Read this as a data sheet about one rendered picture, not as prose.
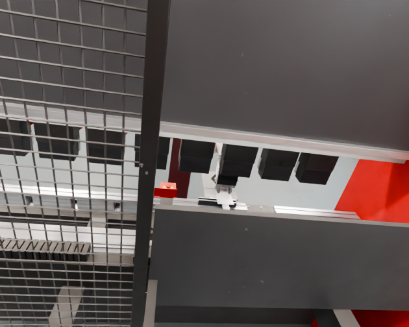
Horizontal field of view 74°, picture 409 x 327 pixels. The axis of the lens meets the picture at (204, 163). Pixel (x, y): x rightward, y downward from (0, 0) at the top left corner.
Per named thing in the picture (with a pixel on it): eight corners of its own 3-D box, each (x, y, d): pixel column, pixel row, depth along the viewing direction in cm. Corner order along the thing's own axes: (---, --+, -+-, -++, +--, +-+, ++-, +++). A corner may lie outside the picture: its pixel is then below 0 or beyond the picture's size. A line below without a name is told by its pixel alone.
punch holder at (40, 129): (81, 152, 127) (78, 119, 119) (74, 161, 120) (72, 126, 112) (46, 148, 125) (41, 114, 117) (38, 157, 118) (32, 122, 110)
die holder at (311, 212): (348, 224, 163) (355, 211, 158) (354, 231, 157) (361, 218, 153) (268, 218, 155) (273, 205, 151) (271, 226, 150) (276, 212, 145)
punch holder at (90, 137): (125, 156, 130) (126, 124, 122) (122, 165, 123) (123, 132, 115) (92, 153, 128) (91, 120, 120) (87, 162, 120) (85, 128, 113)
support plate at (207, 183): (230, 174, 168) (230, 172, 168) (237, 200, 145) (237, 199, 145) (200, 171, 165) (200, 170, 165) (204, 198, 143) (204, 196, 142)
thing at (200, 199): (234, 204, 146) (235, 199, 145) (235, 207, 143) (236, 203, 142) (197, 200, 143) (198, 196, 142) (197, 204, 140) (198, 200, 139)
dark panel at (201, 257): (417, 306, 116) (485, 229, 94) (421, 311, 114) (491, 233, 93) (146, 300, 99) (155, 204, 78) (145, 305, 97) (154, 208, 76)
